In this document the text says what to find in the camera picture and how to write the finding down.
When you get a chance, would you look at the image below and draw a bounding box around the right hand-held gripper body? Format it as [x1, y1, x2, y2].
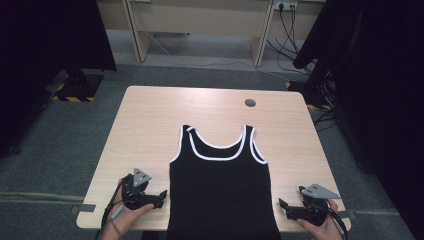
[288, 183, 341, 227]

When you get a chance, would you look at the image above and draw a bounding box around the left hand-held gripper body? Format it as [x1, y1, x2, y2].
[121, 168, 161, 211]

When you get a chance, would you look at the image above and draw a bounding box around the black tank top white trim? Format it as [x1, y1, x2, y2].
[166, 124, 283, 240]

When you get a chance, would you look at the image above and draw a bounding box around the person's right hand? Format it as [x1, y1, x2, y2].
[295, 199, 345, 240]

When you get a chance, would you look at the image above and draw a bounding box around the person's left hand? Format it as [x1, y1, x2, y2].
[100, 179, 155, 240]

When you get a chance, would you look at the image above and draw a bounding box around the grey tape strip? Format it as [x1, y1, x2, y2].
[69, 203, 97, 215]
[334, 209, 357, 221]

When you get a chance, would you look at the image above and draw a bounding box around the black stand base striped tape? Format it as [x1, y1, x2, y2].
[51, 68, 105, 104]
[285, 79, 334, 112]

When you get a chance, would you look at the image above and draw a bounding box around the large black curtain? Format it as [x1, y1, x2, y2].
[293, 0, 424, 240]
[0, 0, 118, 158]

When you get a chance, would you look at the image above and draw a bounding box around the beige wooden desk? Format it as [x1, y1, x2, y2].
[96, 0, 327, 68]

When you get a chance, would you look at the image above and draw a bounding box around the thin grey left cord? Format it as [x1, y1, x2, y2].
[109, 203, 125, 238]

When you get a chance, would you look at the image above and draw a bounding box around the thin grey cord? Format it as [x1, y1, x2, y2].
[331, 215, 346, 235]
[109, 203, 125, 238]

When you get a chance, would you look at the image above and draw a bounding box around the thin grey right cord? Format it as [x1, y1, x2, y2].
[331, 215, 346, 235]

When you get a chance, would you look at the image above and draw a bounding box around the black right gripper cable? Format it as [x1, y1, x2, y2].
[313, 199, 350, 240]

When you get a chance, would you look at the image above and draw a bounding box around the bundle of black floor cables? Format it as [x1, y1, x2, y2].
[311, 108, 340, 133]

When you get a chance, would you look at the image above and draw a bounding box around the black power cable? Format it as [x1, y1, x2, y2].
[266, 4, 303, 73]
[274, 4, 318, 75]

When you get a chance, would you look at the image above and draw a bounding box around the white wall power socket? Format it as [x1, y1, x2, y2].
[273, 0, 299, 11]

